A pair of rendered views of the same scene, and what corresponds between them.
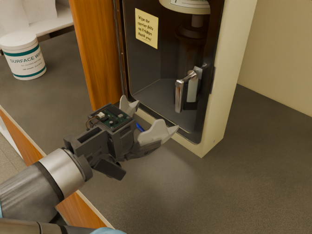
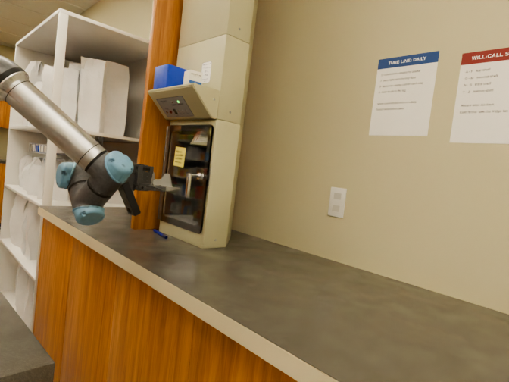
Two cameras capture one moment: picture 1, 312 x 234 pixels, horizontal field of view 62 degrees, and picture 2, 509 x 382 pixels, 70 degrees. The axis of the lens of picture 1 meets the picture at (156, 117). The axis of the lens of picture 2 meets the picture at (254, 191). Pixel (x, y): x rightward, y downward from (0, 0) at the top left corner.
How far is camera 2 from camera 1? 93 cm
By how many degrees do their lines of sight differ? 39
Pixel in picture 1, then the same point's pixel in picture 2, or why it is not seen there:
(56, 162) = not seen: hidden behind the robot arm
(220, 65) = (213, 167)
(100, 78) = (144, 200)
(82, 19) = (144, 154)
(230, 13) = (217, 137)
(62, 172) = not seen: hidden behind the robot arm
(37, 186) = not seen: hidden behind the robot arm
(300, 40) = (291, 195)
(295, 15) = (287, 179)
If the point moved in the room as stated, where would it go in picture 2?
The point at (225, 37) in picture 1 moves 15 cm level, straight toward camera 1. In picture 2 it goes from (215, 150) to (196, 146)
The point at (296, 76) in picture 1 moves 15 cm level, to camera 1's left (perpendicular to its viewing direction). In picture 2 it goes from (294, 223) to (259, 218)
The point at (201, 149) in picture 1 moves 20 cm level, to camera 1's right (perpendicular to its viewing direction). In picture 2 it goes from (202, 239) to (257, 246)
